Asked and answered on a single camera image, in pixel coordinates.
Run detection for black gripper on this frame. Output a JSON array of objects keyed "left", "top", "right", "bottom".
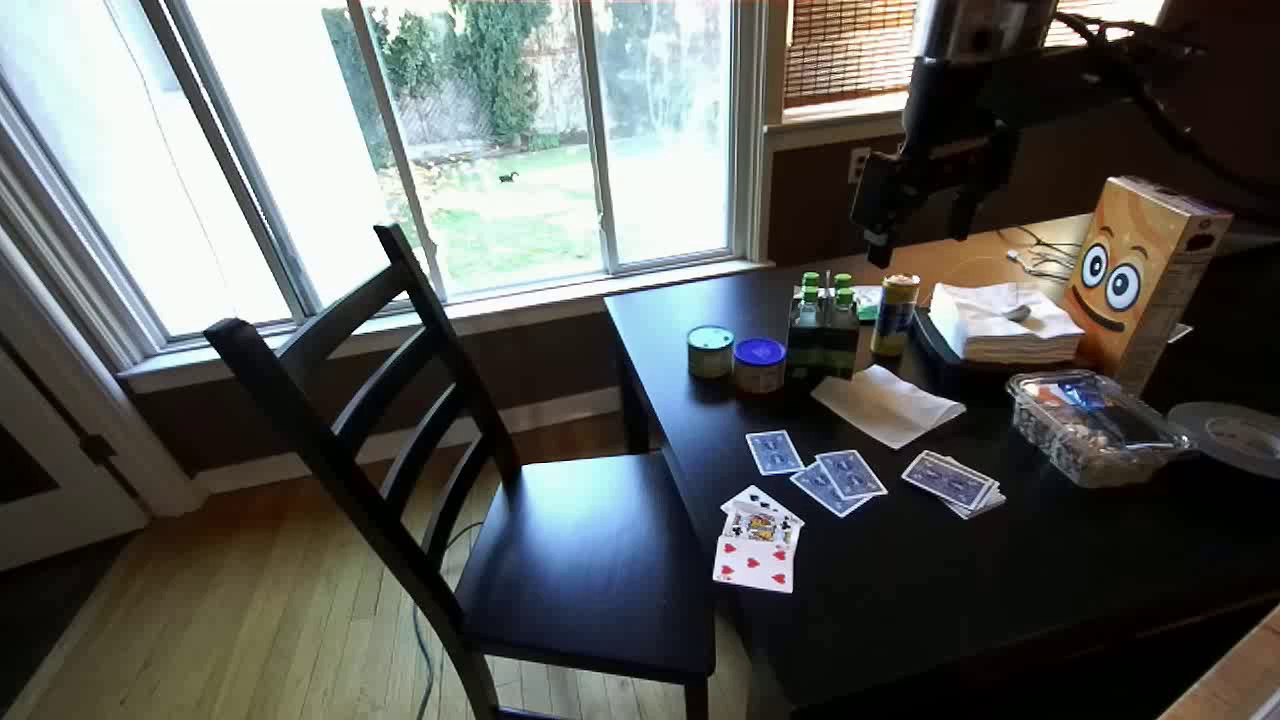
[{"left": 852, "top": 53, "right": 1021, "bottom": 272}]

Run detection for tall yellow-green carton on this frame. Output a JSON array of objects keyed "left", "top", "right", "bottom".
[{"left": 877, "top": 272, "right": 925, "bottom": 369}]

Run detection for stack of white napkins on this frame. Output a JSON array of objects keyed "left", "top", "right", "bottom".
[{"left": 925, "top": 276, "right": 1088, "bottom": 369}]

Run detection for bamboo window blind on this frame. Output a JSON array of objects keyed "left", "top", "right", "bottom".
[{"left": 780, "top": 0, "right": 927, "bottom": 112}]

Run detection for jar with blue lid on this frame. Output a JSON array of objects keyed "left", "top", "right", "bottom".
[{"left": 732, "top": 333, "right": 792, "bottom": 402}]

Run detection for orange box with cartoon face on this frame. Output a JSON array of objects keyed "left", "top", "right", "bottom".
[{"left": 1066, "top": 171, "right": 1237, "bottom": 391}]

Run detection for blue-backed playing card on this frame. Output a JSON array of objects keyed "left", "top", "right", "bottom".
[
  {"left": 790, "top": 462, "right": 873, "bottom": 523},
  {"left": 814, "top": 444, "right": 893, "bottom": 508},
  {"left": 739, "top": 429, "right": 807, "bottom": 481}
]

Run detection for blue-backed card deck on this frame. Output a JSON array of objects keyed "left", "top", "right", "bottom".
[{"left": 899, "top": 447, "right": 1012, "bottom": 523}]

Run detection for clear plastic container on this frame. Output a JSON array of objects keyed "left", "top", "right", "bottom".
[{"left": 1005, "top": 369, "right": 1187, "bottom": 492}]

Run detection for spades playing card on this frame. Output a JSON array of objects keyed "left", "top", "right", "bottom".
[{"left": 718, "top": 485, "right": 807, "bottom": 530}]

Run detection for king of clubs card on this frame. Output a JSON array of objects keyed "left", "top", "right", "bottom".
[{"left": 725, "top": 504, "right": 805, "bottom": 554}]

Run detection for clear plastic lid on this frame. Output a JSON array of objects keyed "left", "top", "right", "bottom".
[{"left": 1163, "top": 396, "right": 1280, "bottom": 485}]

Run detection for hearts playing card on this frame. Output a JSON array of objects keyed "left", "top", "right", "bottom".
[{"left": 710, "top": 534, "right": 801, "bottom": 595}]

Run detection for black wooden slat-back chair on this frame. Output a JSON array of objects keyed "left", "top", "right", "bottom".
[{"left": 202, "top": 219, "right": 720, "bottom": 720}]

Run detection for light wooden board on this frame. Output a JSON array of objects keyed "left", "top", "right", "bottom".
[{"left": 1155, "top": 606, "right": 1280, "bottom": 720}]

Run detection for white door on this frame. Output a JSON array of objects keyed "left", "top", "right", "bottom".
[{"left": 0, "top": 231, "right": 152, "bottom": 577}]

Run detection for white earphone cable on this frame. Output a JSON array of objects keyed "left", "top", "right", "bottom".
[{"left": 1001, "top": 219, "right": 1088, "bottom": 283}]

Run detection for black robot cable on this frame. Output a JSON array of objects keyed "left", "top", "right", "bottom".
[{"left": 1051, "top": 8, "right": 1280, "bottom": 215}]

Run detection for white window frame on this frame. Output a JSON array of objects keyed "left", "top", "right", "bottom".
[{"left": 0, "top": 0, "right": 777, "bottom": 391}]

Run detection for thin floor cable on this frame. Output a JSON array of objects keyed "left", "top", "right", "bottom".
[{"left": 403, "top": 518, "right": 489, "bottom": 720}]

